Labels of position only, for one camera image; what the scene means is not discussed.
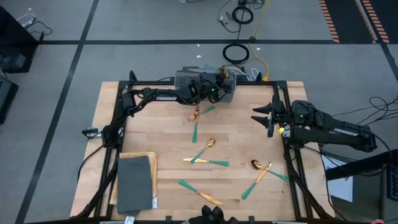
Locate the dark grey mat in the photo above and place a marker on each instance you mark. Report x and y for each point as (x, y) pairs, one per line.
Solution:
(135, 183)

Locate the black box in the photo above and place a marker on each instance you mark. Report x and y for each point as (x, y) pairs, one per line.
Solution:
(6, 99)

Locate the grey mesh cutlery basket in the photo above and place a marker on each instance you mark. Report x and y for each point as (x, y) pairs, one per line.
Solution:
(183, 79)

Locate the white paper sheet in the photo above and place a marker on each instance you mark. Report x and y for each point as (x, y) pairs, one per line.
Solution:
(340, 189)

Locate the black power adapter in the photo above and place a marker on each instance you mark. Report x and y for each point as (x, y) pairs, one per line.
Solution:
(259, 77)

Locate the white paper label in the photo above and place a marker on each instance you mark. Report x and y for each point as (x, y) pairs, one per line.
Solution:
(129, 220)

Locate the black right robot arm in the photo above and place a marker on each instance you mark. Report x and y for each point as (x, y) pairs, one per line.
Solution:
(342, 133)

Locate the black metal table frame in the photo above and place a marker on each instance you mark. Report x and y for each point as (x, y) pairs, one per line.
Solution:
(255, 83)

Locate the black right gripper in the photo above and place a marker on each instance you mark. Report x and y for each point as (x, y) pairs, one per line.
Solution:
(284, 115)

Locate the white cloth tag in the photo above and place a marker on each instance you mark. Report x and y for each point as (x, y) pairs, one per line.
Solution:
(154, 202)

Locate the red round object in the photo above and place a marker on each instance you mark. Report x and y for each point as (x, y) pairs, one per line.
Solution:
(378, 222)

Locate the grey device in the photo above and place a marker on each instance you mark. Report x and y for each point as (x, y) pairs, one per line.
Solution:
(14, 60)

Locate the black desk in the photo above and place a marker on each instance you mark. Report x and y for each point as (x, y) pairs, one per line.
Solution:
(357, 166)

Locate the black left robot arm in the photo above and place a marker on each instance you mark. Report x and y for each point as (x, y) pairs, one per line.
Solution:
(164, 98)

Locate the black cabinet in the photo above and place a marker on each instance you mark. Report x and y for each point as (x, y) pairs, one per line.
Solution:
(12, 40)

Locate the dark grey power strip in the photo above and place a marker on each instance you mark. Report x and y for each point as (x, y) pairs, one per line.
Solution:
(241, 77)

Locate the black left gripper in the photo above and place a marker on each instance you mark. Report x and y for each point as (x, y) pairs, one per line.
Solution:
(222, 84)

